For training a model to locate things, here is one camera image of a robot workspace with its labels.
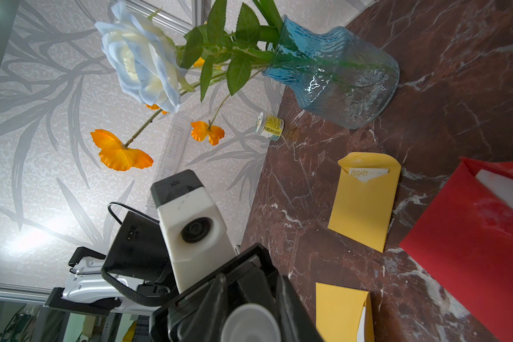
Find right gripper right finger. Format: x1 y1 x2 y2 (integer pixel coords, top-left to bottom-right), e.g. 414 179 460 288
276 275 323 342

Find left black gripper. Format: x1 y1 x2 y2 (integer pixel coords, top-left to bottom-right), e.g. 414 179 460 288
150 243 279 341

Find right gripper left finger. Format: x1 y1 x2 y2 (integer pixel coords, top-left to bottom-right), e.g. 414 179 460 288
179 274 228 341

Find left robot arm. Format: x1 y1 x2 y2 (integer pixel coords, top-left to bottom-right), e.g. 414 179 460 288
47 199 283 341

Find yellow envelope front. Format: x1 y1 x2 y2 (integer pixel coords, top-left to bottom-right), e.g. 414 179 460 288
316 283 375 342

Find yellow envelope near vase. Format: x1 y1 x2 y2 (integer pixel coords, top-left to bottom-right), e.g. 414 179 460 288
328 152 401 253

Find red envelope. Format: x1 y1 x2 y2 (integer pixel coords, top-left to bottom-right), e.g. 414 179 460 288
400 158 513 341

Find small tin can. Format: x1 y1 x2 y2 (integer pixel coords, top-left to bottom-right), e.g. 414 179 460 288
255 113 285 141

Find blue glass vase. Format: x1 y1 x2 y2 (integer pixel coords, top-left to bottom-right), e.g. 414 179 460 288
264 19 400 129

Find artificial flower bouquet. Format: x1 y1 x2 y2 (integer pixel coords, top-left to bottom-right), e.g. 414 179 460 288
89 0 283 172

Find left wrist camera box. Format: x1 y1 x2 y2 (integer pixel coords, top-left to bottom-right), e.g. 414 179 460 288
150 170 236 293

